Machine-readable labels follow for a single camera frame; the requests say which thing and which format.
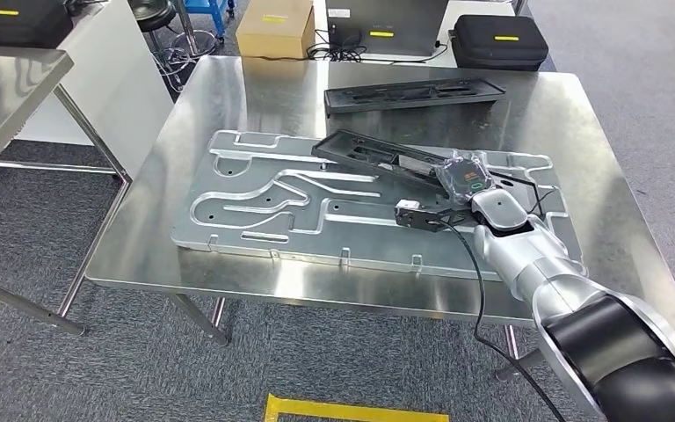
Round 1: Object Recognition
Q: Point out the yellow floor tape rectangle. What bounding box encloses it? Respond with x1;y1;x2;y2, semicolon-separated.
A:
263;393;450;422

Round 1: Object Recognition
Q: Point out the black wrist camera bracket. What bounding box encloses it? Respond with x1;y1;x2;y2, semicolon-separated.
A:
418;207;482;234

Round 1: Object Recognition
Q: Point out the white desk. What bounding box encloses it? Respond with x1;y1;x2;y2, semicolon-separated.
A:
14;0;176;178
232;0;554;74

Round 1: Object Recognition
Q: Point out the aluminium fixture plate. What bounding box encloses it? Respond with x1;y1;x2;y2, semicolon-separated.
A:
170;128;584;284

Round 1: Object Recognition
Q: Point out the black camera cable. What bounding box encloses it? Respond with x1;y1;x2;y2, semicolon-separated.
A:
439;218;569;422

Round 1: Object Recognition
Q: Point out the stainless steel table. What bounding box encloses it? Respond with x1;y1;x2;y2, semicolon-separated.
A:
0;45;134;338

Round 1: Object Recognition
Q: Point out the brown cardboard box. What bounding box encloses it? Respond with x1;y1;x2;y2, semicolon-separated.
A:
235;0;316;61

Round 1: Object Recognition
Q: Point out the black cable bundle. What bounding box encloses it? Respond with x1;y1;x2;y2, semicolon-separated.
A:
305;27;450;65

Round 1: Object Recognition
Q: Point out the black device with yellow label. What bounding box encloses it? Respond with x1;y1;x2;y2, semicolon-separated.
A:
0;0;75;49

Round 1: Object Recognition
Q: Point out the black stool with chrome base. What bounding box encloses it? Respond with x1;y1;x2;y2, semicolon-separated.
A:
127;0;225;94

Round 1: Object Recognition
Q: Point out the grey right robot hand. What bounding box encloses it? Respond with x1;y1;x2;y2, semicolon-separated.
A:
433;149;497;206

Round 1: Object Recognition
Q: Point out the grey metal equipment case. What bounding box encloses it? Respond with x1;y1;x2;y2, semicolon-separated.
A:
324;0;450;58

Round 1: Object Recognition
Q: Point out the black plastic license plate bracket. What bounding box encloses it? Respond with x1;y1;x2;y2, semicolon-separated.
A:
323;76;507;116
311;128;542;196

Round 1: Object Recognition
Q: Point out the stainless steel workbench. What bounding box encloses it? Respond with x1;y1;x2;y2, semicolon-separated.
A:
83;55;675;382

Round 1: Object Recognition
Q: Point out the black zippered carrying case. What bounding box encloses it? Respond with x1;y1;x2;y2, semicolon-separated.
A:
449;14;550;72

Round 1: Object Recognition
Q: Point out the blue metal cart frame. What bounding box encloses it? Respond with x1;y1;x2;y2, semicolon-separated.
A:
183;0;236;40

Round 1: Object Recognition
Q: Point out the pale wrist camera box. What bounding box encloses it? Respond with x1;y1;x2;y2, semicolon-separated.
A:
394;198;432;233

